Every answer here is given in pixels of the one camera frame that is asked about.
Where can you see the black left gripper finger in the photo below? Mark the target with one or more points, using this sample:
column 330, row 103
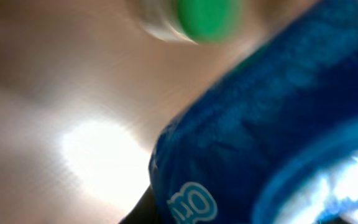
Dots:
column 144, row 212

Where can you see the blue Oreo cookie pack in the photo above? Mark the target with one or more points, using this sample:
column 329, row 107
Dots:
column 276, row 139

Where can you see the green lid white jar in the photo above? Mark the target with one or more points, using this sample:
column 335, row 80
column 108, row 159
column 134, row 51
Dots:
column 192, row 21

